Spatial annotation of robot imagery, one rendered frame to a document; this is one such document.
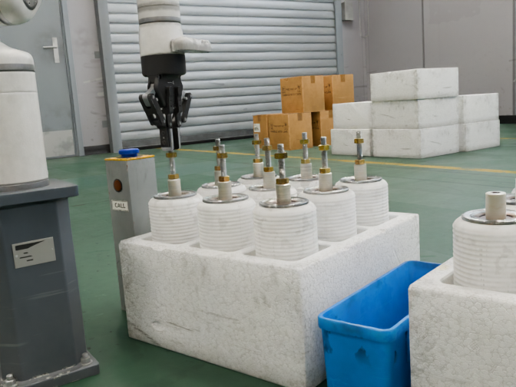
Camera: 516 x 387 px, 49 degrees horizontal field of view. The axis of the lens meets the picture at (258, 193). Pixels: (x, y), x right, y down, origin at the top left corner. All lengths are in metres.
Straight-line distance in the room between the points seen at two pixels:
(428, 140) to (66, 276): 3.00
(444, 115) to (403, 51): 3.93
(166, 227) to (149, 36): 0.32
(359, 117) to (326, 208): 3.09
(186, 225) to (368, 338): 0.39
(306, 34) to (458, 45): 1.82
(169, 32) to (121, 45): 5.25
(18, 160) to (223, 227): 0.32
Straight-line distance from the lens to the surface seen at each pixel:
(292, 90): 4.91
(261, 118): 5.09
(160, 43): 0.97
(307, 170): 1.10
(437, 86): 3.74
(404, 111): 3.69
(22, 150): 0.90
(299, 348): 0.81
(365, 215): 1.02
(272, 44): 7.13
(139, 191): 1.14
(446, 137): 3.82
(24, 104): 0.90
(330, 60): 7.65
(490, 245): 0.68
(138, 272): 1.01
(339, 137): 4.12
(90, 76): 6.15
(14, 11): 0.90
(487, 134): 4.13
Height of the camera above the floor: 0.40
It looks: 9 degrees down
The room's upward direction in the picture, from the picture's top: 4 degrees counter-clockwise
